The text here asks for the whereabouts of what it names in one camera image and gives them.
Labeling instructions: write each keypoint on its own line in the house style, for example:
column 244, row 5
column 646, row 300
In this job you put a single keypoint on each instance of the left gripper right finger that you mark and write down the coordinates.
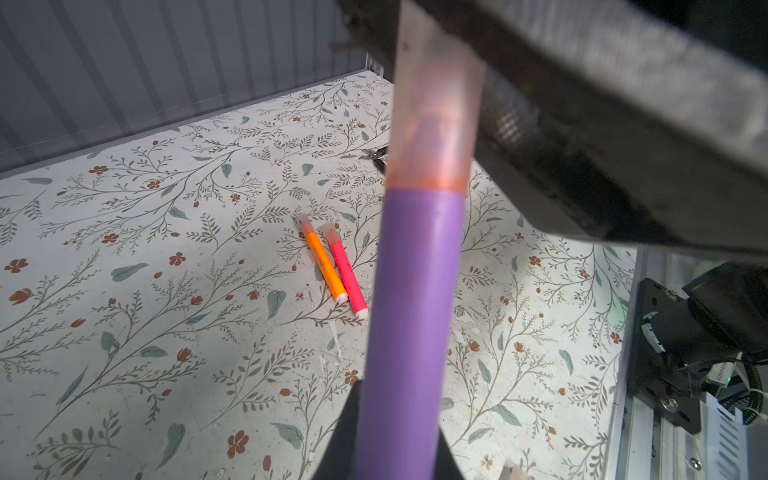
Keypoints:
column 446, row 467

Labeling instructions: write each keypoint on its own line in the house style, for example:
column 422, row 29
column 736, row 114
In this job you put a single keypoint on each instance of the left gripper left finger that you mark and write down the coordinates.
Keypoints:
column 337, row 463

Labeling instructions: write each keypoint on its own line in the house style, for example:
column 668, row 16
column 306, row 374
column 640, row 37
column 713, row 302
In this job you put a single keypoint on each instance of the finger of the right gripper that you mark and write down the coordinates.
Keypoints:
column 639, row 123

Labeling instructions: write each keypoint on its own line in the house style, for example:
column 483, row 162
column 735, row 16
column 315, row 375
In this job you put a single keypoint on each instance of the translucent pen cap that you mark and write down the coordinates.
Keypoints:
column 438, row 82
column 513, row 472

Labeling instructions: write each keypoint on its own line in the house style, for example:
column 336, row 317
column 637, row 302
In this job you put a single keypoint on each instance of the purple marker pen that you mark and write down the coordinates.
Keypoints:
column 414, row 289

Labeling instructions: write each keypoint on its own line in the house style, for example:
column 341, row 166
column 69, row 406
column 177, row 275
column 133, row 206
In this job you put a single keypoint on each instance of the pink marker pen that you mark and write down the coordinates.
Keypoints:
column 347, row 275

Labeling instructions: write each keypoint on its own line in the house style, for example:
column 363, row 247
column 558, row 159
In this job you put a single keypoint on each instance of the orange marker pen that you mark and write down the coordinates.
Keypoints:
column 336, row 288

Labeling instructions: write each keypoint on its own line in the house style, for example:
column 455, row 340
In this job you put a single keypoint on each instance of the small black pliers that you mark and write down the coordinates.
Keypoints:
column 378, row 157

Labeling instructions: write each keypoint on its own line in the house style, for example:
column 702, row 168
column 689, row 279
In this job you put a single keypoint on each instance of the aluminium front rail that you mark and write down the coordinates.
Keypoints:
column 733, row 441

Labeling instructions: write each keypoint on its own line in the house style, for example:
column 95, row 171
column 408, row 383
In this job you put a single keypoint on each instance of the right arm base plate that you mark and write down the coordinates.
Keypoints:
column 672, row 360

